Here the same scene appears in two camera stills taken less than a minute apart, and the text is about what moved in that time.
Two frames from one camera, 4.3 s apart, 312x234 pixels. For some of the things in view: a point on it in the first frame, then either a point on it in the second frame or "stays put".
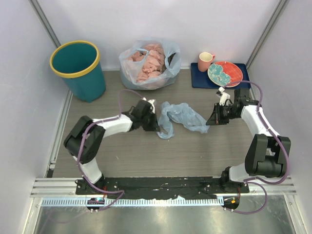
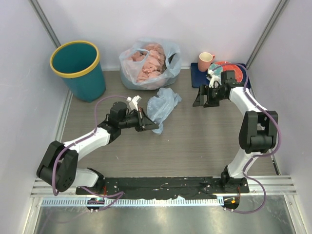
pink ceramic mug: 204,60 stays put
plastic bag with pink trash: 151,64 stays put
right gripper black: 216,118 to 205,90
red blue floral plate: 224,73 stays put
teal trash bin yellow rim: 77,62 stays put
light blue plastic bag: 182,113 to 159,107
